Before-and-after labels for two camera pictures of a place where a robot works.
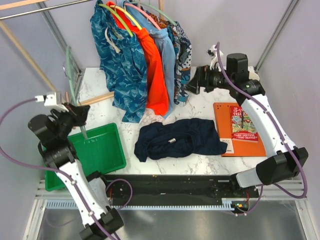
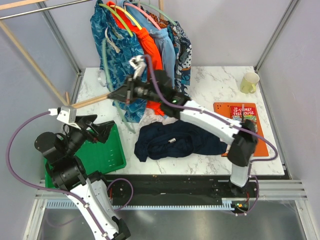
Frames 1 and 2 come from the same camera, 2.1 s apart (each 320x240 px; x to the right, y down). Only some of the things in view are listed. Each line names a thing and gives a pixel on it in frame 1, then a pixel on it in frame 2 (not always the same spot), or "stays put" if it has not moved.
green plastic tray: x=103 y=152 stays put
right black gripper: x=201 y=79 -> x=125 y=92
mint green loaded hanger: x=155 y=6 stays put
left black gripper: x=70 y=113 -> x=100 y=130
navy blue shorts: x=176 y=138 stays put
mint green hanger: x=72 y=82 -> x=116 y=101
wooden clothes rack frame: x=5 y=27 stays put
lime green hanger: x=114 y=13 stays put
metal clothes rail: x=24 y=13 stays put
